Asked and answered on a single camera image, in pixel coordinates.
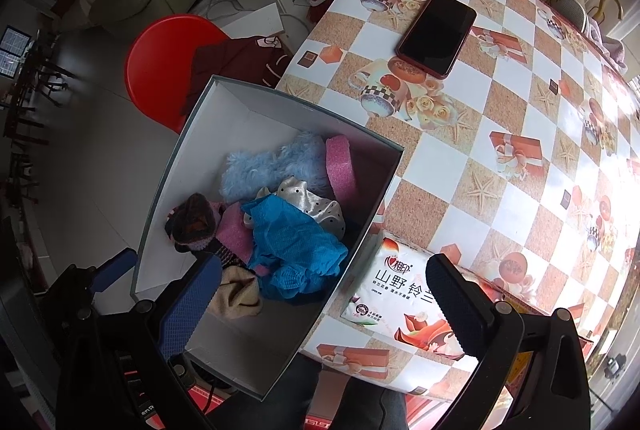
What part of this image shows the white polka dot scrunchie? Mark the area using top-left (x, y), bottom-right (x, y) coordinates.
top-left (255, 177), bottom-right (347, 241)

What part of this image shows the pink plastic basin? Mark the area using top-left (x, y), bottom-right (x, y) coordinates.
top-left (405, 390), bottom-right (501, 430)

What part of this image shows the maroon cloth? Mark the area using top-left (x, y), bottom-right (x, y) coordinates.
top-left (182, 35), bottom-right (293, 116)

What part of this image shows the white cardboard box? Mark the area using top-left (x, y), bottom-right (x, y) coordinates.
top-left (131, 76), bottom-right (405, 398)

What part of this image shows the pink blanket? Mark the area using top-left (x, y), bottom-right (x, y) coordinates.
top-left (585, 18), bottom-right (628, 71)

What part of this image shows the white tissue pack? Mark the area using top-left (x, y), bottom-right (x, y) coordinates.
top-left (340, 233), bottom-right (481, 358)

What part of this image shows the brass hook handle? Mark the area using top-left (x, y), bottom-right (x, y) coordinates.
top-left (590, 0), bottom-right (623, 21)

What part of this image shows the pink knit sock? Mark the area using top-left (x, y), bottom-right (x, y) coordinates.
top-left (165, 193), bottom-right (226, 253)

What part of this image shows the light blue fluffy cloth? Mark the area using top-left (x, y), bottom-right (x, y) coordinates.
top-left (220, 133), bottom-right (333, 205)

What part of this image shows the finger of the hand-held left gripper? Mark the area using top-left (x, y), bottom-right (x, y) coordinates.
top-left (37, 247), bottom-right (138, 316)

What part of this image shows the blue crinkled cloth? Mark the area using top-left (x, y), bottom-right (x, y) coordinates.
top-left (241, 195), bottom-right (349, 278)

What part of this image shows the white board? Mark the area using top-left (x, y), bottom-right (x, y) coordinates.
top-left (209, 3), bottom-right (286, 38)

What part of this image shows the red plastic stool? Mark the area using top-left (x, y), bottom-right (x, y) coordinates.
top-left (124, 14), bottom-right (231, 135)

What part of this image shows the dark striped sock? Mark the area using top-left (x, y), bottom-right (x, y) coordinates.
top-left (212, 243), bottom-right (251, 271)

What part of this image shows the black cable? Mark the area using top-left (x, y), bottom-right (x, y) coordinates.
top-left (200, 380), bottom-right (221, 416)

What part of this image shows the checkered printed tablecloth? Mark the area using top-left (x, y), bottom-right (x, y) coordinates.
top-left (275, 0), bottom-right (640, 401)

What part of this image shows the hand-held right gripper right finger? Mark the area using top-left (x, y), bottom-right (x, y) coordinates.
top-left (426, 253), bottom-right (592, 430)

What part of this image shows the beige fleece cloth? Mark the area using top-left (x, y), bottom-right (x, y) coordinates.
top-left (207, 267), bottom-right (263, 320)

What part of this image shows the black smartphone red case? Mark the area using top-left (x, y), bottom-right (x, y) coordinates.
top-left (397, 0), bottom-right (478, 78)

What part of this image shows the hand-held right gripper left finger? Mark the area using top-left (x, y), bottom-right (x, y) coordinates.
top-left (55, 255), bottom-right (222, 430)

